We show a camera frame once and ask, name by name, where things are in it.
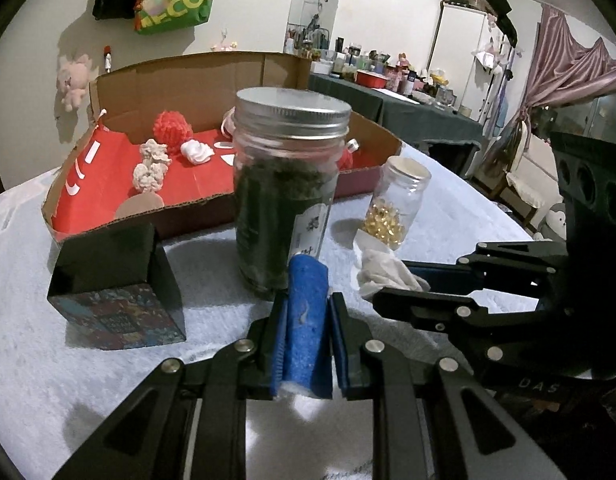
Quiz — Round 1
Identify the white fluffy scrunchie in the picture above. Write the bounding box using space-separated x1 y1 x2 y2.
180 140 213 166

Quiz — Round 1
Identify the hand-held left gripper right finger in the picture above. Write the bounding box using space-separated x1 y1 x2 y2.
328 292 563 480

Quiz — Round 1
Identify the red tassel ornament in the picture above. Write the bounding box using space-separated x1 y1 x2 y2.
337 137 361 172

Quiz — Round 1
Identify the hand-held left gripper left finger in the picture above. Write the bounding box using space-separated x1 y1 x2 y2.
53 294 291 480

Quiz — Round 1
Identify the black cloth bag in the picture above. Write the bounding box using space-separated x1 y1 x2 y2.
470 0 518 46

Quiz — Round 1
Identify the blue sponge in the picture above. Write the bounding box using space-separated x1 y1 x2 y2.
280 255 335 401

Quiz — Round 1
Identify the white cloth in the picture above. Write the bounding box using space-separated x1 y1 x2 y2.
355 247 431 297

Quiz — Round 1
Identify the chair with cream cushion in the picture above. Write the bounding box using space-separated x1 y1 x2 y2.
505 120 568 231

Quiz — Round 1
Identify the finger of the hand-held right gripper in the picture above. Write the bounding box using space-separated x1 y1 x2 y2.
402 241 573 293
372 285 564 372

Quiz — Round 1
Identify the small jar of gold capsules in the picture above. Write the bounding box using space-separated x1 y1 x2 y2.
359 156 433 251

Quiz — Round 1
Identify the red mesh bath pouf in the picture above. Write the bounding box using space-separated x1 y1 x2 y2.
153 109 195 157

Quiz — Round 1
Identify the pink plush toy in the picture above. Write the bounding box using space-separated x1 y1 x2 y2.
56 55 94 111

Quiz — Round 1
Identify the black colourful printed box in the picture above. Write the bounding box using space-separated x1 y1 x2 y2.
47 222 187 351

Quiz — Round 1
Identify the cardboard box with red lining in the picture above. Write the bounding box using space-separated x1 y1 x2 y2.
40 51 403 246

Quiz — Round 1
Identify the side table with dark cloth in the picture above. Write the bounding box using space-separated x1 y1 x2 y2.
308 72 486 176

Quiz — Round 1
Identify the white wardrobe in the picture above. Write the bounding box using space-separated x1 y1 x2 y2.
428 2 516 126

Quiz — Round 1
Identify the glass jar of green leaves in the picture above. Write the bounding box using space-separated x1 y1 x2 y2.
230 87 352 301

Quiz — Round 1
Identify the pink curtain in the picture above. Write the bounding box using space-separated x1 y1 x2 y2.
480 2 616 196

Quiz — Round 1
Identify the grey white plush toy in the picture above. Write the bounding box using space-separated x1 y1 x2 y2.
542 200 568 246

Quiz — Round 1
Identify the cream crochet scrunchie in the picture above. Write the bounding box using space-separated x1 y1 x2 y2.
132 140 173 193

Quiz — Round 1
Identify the wall mirror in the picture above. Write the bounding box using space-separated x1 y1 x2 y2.
283 0 347 56

